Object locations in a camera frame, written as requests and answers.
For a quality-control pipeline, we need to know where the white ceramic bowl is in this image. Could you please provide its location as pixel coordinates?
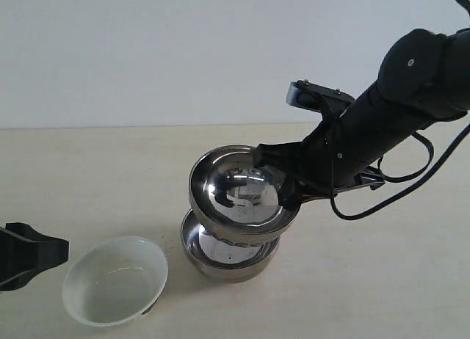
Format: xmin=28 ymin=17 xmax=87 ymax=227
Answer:
xmin=62 ymin=236 xmax=169 ymax=328

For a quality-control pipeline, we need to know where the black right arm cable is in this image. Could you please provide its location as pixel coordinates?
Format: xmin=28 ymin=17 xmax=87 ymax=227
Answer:
xmin=330 ymin=0 xmax=470 ymax=220

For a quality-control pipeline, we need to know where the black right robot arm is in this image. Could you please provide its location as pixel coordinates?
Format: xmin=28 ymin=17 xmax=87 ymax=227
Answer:
xmin=252 ymin=29 xmax=469 ymax=208

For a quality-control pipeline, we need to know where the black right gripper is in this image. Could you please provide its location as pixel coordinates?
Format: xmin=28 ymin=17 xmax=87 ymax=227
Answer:
xmin=251 ymin=112 xmax=385 ymax=210

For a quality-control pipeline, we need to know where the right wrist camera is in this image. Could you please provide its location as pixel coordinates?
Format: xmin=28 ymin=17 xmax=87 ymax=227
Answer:
xmin=286 ymin=80 xmax=355 ymax=116

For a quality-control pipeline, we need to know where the smooth steel bowl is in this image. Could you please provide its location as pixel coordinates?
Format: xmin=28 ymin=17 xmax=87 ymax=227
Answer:
xmin=180 ymin=210 xmax=281 ymax=283

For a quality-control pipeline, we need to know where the dimpled steel bowl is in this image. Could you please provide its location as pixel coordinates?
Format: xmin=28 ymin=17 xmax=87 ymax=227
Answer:
xmin=188 ymin=145 xmax=300 ymax=247

